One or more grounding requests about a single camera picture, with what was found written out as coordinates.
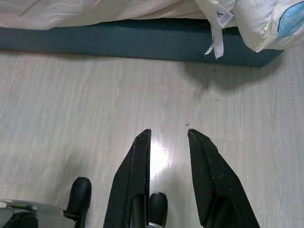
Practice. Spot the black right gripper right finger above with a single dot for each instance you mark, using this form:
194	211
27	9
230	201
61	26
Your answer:
221	190

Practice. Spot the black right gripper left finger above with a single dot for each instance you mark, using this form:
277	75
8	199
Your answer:
133	178

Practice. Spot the cream sheeted mattress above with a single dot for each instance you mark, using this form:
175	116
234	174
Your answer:
95	9

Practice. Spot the cream cartoon print blanket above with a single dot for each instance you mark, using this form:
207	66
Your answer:
256	19

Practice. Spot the teal bed frame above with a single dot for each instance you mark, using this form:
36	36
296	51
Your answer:
118	38

